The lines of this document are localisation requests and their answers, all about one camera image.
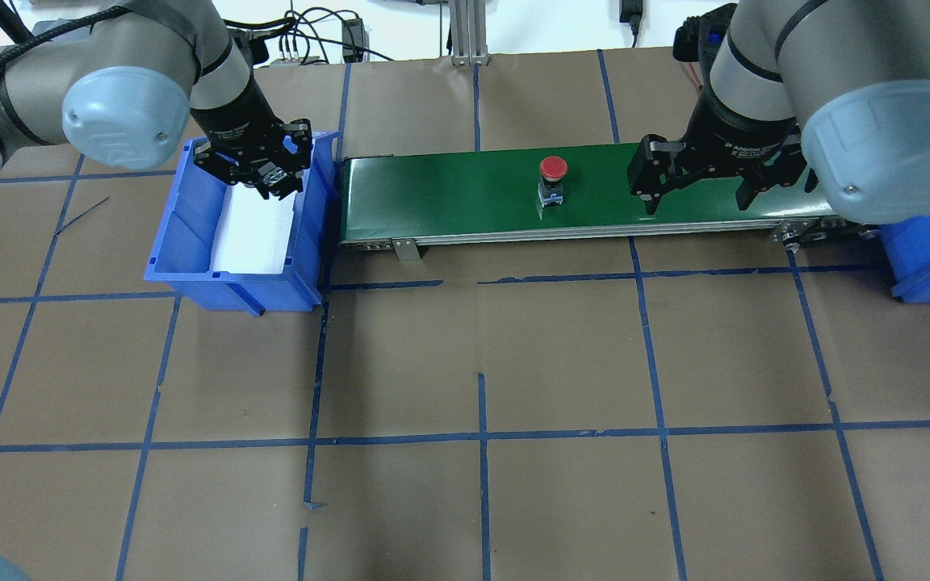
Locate red push button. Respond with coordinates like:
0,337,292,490
538,156,568,208

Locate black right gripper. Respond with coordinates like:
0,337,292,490
627,93,807,216

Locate aluminium frame post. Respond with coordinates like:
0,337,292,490
446,0,490,66

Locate green conveyor belt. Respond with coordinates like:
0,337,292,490
339,144,879,254

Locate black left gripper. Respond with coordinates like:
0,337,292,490
191,78,313,201

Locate blue bin left side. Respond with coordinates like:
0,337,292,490
144,132,338,316

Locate white foam bin liner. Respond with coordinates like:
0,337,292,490
209,184,298,275

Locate yellow push button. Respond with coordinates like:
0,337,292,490
254,161,291,201

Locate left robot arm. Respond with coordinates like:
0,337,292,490
0,1,312,199

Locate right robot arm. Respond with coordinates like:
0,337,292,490
626,1,930,224

